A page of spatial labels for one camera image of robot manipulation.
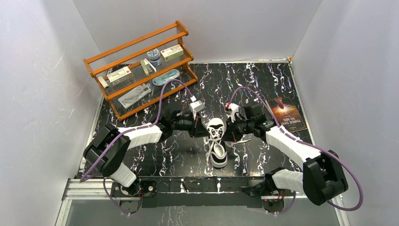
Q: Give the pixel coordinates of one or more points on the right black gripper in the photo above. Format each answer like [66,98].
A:
[231,133]

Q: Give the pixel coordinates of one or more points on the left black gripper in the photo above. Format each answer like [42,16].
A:
[197,128]

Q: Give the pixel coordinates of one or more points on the white shoelace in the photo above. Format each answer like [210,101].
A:
[216,151]

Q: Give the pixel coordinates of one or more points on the black white canvas sneaker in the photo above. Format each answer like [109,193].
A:
[217,163]

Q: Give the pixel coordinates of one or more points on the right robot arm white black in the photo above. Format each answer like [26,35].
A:
[321,177]

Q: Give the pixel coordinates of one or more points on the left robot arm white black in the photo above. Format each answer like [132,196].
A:
[107,150]

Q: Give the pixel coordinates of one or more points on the brown book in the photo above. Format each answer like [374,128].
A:
[287,114]

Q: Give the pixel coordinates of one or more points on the blue packaged item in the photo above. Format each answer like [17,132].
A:
[164,78]

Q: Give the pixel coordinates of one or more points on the white patterned flat package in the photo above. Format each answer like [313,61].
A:
[134,95]

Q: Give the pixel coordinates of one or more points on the white green box top shelf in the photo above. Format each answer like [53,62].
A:
[172,52]

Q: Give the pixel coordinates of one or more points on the orange wooden shelf rack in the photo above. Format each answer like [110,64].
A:
[130,54]

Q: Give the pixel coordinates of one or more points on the round blue white tin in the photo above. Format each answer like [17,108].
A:
[154,57]

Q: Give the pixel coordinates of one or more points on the white red box middle shelf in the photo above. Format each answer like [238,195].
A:
[120,75]

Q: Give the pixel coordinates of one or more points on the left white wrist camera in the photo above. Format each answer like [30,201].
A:
[196,107]

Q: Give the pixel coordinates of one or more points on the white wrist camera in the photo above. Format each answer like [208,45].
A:
[232,109]
[196,107]

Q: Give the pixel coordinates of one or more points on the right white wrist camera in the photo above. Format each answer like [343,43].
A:
[232,109]

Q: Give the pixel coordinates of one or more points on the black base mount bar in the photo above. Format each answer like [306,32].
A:
[192,200]

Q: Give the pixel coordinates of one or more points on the aluminium frame rail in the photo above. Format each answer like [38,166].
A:
[318,192]

